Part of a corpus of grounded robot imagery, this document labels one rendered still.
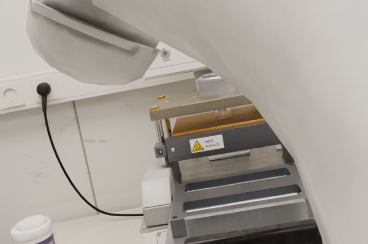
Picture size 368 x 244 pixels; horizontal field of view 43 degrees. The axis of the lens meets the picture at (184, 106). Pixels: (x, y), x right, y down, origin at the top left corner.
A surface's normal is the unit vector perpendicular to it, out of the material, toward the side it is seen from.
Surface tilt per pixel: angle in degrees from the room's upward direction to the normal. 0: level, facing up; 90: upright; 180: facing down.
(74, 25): 121
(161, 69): 90
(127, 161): 90
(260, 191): 90
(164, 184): 41
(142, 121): 90
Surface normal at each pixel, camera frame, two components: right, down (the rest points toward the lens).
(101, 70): 0.01, 0.85
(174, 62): -0.04, 0.15
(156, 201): -0.16, -0.64
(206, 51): -0.72, 0.62
